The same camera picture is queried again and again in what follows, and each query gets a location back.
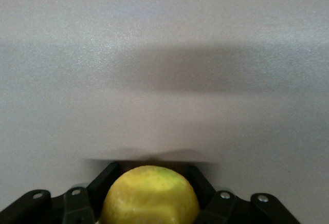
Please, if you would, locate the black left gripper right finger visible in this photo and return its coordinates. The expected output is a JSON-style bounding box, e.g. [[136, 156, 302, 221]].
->
[[187, 165, 302, 224]]

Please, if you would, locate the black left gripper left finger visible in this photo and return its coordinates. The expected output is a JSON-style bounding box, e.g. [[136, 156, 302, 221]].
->
[[0, 162, 120, 224]]

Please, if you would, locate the yellow lemon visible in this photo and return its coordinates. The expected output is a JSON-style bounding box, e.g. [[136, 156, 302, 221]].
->
[[99, 165, 200, 224]]

